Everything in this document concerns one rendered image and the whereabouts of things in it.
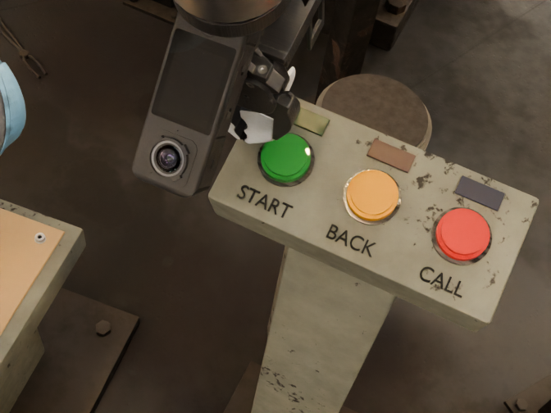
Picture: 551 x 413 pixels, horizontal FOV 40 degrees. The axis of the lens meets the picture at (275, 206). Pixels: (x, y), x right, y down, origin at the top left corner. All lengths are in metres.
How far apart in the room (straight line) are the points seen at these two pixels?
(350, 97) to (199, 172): 0.35
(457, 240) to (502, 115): 0.99
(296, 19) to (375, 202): 0.17
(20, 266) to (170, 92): 0.49
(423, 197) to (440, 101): 0.95
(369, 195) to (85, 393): 0.66
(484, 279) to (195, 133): 0.26
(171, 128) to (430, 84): 1.15
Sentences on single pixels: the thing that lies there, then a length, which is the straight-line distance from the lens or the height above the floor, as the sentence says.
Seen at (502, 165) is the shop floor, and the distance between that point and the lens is 1.49.
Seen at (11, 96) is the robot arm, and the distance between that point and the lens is 0.81.
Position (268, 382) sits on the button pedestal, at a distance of 0.90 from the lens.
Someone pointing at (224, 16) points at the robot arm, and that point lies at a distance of 0.41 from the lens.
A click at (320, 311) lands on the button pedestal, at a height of 0.46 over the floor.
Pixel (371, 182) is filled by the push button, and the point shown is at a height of 0.61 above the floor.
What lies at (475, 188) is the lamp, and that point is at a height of 0.62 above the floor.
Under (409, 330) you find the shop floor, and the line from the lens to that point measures 1.24.
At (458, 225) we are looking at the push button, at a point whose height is 0.61.
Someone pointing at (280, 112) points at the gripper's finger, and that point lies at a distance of 0.51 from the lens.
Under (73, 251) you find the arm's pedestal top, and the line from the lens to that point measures 0.93.
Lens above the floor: 1.08
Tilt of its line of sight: 55 degrees down
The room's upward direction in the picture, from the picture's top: 10 degrees clockwise
